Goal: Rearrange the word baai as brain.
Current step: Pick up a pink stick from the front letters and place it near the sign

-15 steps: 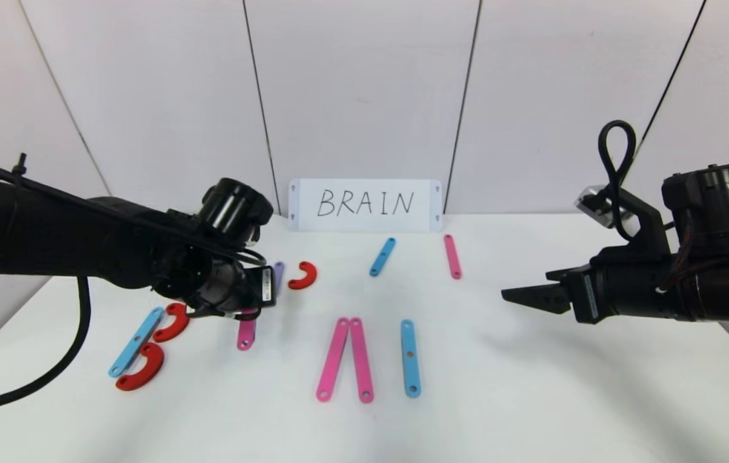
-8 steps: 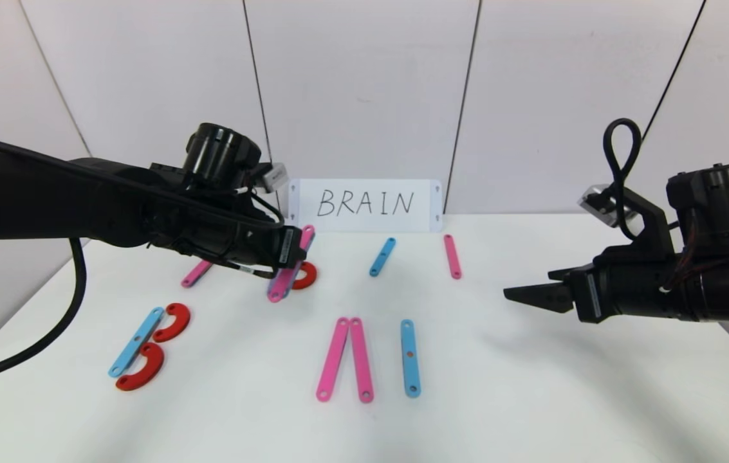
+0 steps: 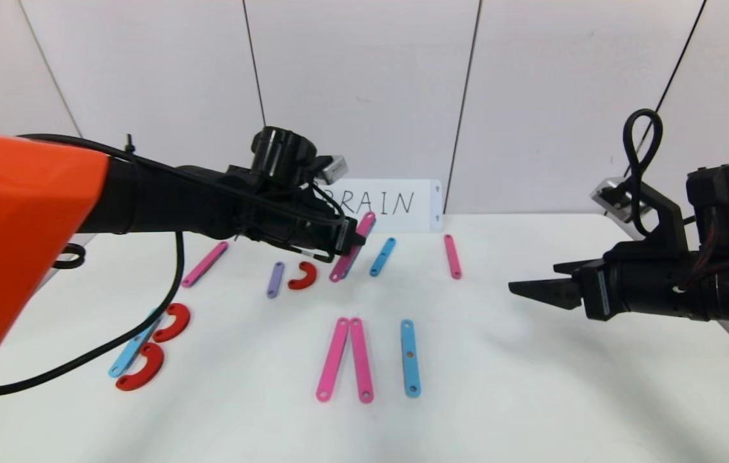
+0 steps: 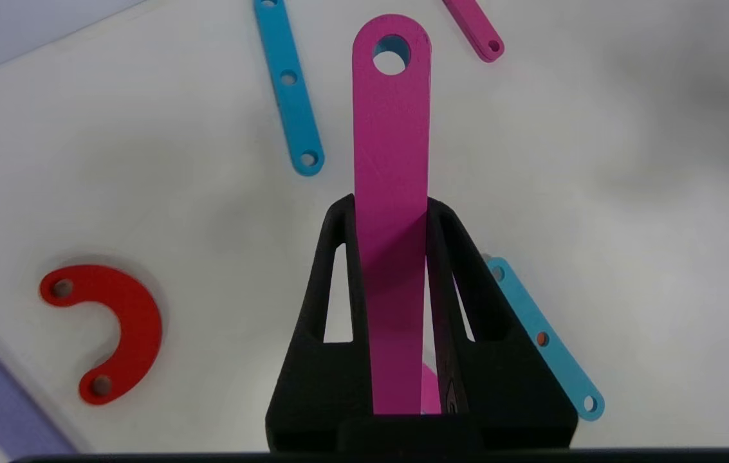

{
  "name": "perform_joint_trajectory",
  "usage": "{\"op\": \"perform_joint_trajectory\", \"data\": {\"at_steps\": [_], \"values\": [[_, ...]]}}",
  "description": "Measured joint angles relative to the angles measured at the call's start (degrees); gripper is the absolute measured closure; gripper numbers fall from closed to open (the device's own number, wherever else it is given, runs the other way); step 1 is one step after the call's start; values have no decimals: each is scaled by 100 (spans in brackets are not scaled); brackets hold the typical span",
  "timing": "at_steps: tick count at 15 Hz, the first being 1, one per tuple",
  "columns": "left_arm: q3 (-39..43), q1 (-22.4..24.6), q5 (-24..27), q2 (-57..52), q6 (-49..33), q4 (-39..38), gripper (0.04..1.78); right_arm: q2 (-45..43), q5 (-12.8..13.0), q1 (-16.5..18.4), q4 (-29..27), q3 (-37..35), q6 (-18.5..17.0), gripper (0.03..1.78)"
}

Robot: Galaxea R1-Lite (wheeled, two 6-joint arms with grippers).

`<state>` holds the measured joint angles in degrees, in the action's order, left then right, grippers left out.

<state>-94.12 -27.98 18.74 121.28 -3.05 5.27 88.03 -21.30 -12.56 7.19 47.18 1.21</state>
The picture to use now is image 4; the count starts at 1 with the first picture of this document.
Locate short blue bar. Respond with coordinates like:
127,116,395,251
254,0,326,177

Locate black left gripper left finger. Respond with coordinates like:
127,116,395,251
266,195,376,452

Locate blue bar with orange hole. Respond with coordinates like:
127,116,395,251
484,257,605,422

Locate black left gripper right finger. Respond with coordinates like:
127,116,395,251
427,197,579,451

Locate red C-shaped piece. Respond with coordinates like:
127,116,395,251
39,264,163,406

